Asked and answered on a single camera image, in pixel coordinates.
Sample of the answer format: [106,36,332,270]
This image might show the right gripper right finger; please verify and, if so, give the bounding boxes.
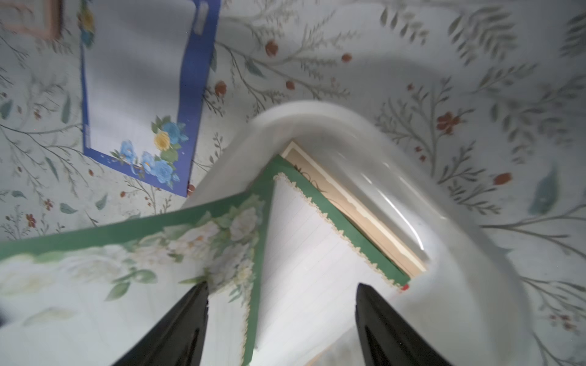
[355,283,449,366]

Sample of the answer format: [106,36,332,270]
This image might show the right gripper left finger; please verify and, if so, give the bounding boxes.
[114,282,209,366]

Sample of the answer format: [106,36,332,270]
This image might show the white plastic storage box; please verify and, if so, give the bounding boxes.
[186,101,532,365]

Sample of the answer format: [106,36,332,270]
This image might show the green floral stationery paper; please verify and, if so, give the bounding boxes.
[1,183,274,365]

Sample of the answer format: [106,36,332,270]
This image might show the beige stationery paper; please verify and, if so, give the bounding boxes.
[281,141,427,278]

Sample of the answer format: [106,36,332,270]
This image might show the floral table mat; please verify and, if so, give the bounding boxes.
[1,1,585,365]

